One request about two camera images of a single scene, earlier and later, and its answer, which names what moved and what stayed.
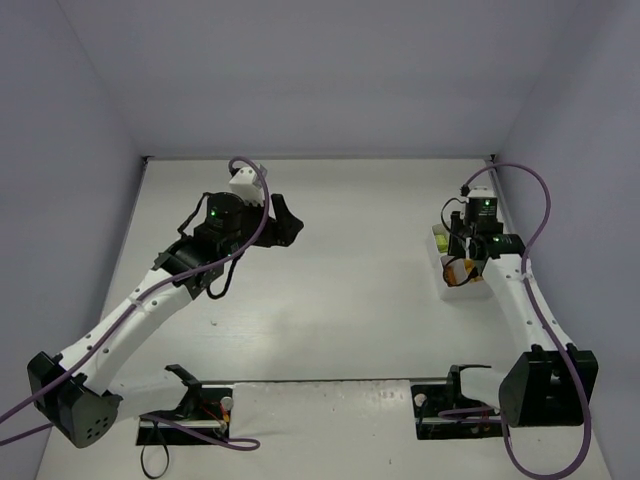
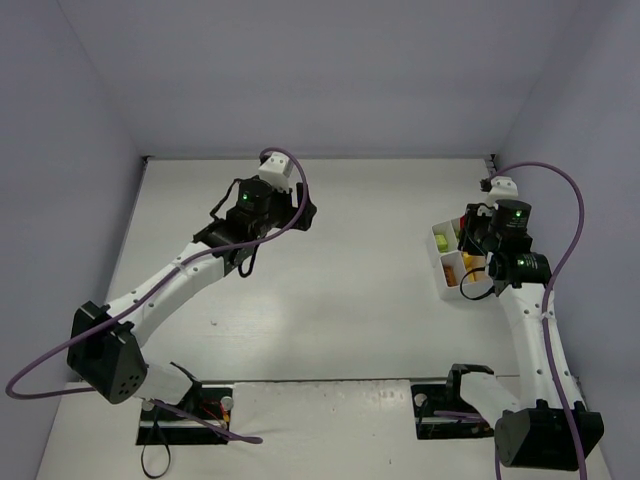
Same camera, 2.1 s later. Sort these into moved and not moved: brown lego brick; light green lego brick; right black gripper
Moved: right black gripper
Not moved: brown lego brick; light green lego brick
